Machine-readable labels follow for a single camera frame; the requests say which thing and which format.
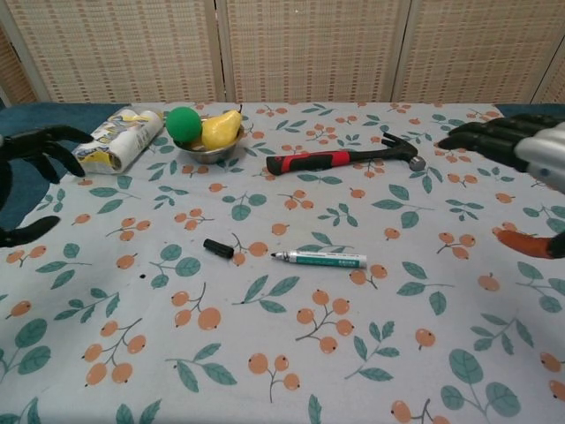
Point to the red black claw hammer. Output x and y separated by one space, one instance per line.
318 160

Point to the small steel bowl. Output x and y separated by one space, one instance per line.
209 153

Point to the white plastic-wrapped roll pack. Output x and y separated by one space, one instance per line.
119 139

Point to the woven bamboo folding screen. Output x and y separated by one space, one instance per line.
309 48

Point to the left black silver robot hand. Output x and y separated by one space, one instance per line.
26 143

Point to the yellow pear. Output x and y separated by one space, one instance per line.
218 128

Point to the black marker cap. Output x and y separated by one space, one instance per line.
218 248

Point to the floral printed tablecloth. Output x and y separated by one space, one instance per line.
282 331

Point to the green ball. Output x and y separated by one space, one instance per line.
183 125

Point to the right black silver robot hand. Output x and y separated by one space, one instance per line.
543 150

